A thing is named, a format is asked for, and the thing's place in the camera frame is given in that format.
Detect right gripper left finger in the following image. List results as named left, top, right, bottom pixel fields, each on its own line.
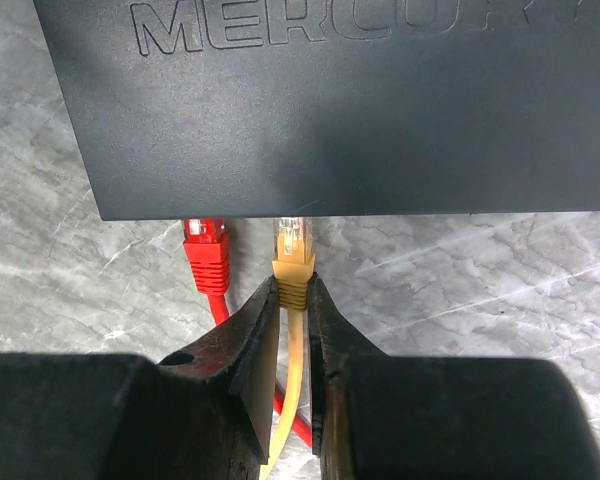
left=0, top=279, right=280, bottom=479

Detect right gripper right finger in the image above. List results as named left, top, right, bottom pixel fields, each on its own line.
left=308, top=277, right=600, bottom=479

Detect red ethernet cable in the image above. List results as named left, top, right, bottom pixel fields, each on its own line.
left=180, top=217, right=314, bottom=451

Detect orange ethernet cable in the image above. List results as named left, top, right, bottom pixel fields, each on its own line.
left=258, top=215, right=317, bottom=480

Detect black network switch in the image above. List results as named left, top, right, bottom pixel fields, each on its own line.
left=35, top=1, right=600, bottom=220

